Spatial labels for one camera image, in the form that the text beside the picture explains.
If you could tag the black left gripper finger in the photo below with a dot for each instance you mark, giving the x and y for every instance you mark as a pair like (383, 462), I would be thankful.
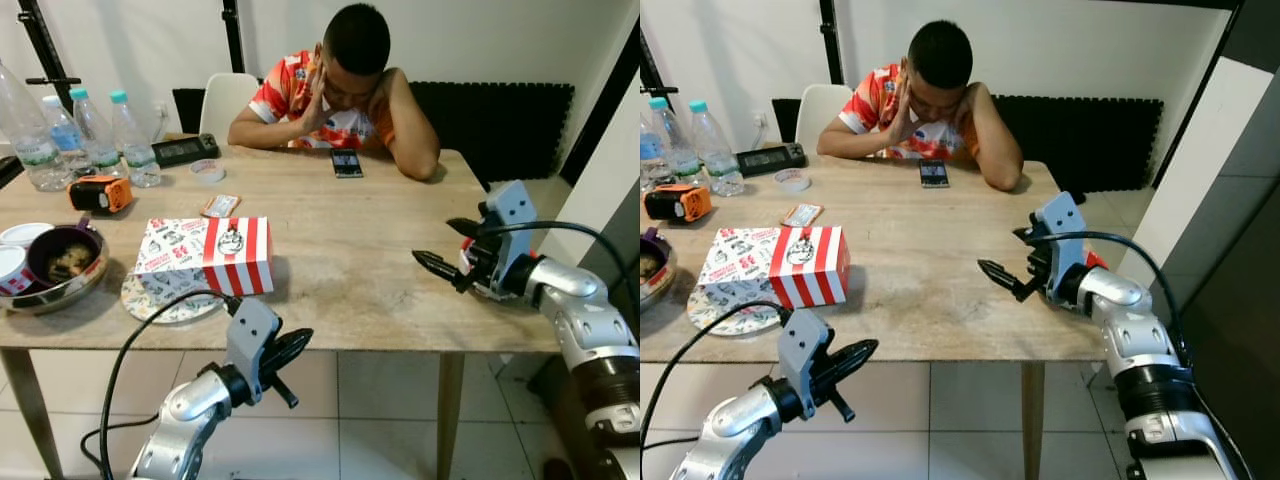
(852, 360)
(293, 350)
(285, 393)
(843, 406)

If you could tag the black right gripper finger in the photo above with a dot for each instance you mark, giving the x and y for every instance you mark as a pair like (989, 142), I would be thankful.
(1029, 237)
(466, 228)
(1003, 277)
(440, 270)

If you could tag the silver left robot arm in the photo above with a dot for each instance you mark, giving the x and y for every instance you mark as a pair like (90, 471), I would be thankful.
(185, 410)
(730, 425)

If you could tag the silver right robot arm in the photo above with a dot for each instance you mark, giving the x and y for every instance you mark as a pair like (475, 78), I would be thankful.
(1140, 345)
(590, 320)

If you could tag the wooden dining table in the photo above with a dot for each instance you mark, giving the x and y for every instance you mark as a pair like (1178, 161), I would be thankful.
(930, 270)
(350, 260)

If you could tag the red white striped food box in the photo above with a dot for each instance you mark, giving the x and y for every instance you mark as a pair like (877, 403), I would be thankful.
(810, 265)
(235, 255)

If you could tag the patterned round plate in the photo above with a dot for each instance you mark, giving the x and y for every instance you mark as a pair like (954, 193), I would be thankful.
(160, 312)
(730, 322)

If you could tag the small snack packet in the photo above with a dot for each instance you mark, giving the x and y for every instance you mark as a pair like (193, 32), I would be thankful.
(220, 206)
(802, 215)

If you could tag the dark purple bowl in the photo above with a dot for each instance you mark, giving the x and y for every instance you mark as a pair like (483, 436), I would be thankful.
(35, 255)
(650, 262)

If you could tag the steel bowl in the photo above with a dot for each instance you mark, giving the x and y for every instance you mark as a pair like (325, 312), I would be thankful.
(668, 285)
(60, 297)

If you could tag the blue label water bottle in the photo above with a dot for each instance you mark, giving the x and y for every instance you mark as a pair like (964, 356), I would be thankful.
(65, 135)
(650, 150)

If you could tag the orange black device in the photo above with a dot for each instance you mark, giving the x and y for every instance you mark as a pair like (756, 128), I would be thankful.
(110, 195)
(690, 203)

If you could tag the black handheld console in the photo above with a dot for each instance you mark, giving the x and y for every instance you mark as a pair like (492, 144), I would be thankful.
(770, 160)
(185, 151)

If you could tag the teal cap water bottle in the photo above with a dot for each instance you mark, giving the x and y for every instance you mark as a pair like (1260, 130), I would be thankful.
(718, 155)
(135, 150)
(680, 150)
(97, 140)

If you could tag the white plastic chair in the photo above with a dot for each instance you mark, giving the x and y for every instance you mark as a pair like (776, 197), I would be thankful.
(225, 105)
(820, 115)

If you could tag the black tripod pole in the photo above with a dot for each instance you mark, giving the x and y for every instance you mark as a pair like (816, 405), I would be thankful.
(47, 50)
(650, 62)

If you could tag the white red paper cup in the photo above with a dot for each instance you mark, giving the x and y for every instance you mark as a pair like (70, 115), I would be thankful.
(12, 270)

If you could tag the black vertical pole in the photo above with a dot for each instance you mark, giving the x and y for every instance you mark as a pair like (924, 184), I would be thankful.
(830, 40)
(233, 35)

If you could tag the black door frame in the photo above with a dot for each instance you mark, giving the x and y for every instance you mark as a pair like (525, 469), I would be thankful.
(598, 115)
(1197, 100)

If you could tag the white wall socket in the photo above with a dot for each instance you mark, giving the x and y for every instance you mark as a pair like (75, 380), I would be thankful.
(161, 109)
(758, 119)

